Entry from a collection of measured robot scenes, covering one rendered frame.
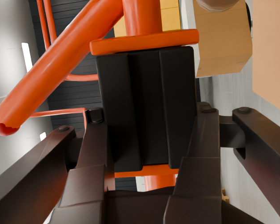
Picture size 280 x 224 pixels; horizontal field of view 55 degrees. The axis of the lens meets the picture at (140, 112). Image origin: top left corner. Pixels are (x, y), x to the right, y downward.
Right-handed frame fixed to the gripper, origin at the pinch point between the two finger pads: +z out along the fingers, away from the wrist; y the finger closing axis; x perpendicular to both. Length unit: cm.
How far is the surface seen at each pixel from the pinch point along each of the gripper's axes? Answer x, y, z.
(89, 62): -77, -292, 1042
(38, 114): -203, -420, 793
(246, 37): -6, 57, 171
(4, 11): 129, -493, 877
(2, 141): -245, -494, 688
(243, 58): -19, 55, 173
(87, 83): -158, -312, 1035
